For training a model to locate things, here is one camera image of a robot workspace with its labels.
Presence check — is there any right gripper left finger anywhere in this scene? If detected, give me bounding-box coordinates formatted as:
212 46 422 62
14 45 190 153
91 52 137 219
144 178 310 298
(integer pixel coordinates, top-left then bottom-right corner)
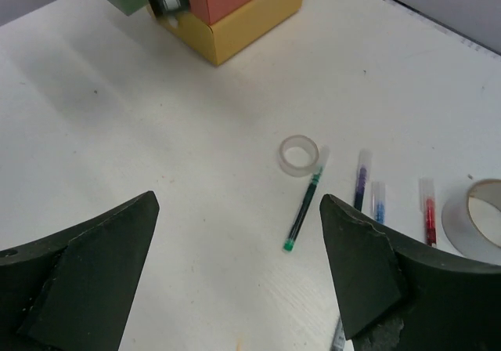
1 191 160 350

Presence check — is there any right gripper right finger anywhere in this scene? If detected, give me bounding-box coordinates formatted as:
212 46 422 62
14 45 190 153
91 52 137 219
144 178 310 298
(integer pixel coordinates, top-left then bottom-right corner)
319 194 500 350

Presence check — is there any blue pen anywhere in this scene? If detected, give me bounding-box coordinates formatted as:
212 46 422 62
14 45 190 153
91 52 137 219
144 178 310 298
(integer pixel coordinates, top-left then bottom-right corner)
371 181 386 224

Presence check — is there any large white tape roll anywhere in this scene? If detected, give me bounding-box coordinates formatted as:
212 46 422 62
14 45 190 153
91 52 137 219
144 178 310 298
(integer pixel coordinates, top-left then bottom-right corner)
442 179 500 265

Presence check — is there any red pen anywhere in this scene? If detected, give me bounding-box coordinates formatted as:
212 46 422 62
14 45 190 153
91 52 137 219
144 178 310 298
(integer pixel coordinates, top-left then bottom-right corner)
419 178 437 248

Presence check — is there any green pen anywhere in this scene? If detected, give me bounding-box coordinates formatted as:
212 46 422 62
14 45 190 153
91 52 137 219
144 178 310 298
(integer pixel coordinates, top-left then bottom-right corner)
283 146 330 252

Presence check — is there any purple pen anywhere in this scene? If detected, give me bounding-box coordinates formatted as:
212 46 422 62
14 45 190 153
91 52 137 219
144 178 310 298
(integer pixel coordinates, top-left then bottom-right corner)
353 149 372 212

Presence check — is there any small clear tape roll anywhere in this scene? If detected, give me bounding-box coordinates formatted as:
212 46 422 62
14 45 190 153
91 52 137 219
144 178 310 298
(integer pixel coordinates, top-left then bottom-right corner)
277 135 319 177

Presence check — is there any yellow cardboard box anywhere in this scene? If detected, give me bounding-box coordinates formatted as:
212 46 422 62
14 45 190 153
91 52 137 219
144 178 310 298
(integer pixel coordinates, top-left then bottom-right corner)
157 0 303 67

